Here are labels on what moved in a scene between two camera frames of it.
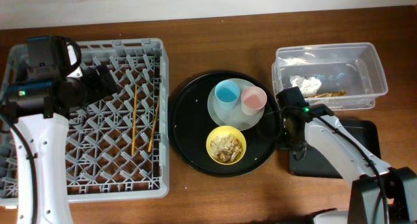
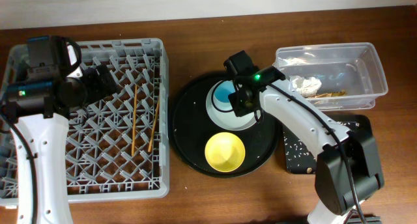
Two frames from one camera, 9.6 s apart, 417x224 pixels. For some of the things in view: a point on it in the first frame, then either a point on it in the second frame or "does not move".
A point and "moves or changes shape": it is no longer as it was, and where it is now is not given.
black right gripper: [290, 98] to [241, 99]
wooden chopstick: [154, 124] does not move
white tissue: [308, 86] does not move
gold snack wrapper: [327, 94] does not move
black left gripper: [102, 79] does not move
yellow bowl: [226, 145] moves or changes shape
